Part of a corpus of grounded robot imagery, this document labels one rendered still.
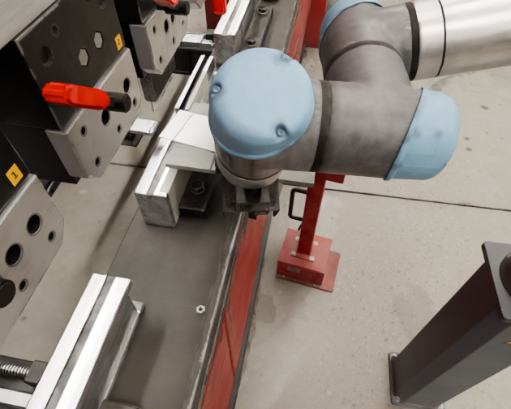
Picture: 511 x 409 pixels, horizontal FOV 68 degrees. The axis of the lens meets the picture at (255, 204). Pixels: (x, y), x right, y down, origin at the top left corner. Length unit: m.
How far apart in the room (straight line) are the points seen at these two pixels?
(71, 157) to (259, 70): 0.21
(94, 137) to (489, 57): 0.39
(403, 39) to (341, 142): 0.15
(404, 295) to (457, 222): 0.51
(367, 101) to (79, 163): 0.27
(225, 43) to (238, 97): 0.86
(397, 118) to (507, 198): 2.01
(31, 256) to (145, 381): 0.33
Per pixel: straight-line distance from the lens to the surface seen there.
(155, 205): 0.71
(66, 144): 0.40
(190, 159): 0.69
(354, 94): 0.31
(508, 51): 0.44
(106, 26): 0.45
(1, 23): 0.34
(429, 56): 0.42
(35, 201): 0.36
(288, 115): 0.26
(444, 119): 0.32
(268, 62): 0.28
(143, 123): 0.78
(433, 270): 1.86
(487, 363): 1.16
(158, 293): 0.69
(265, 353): 1.55
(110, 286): 0.61
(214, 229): 0.74
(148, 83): 0.64
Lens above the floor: 1.48
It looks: 52 degrees down
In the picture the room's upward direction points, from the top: straight up
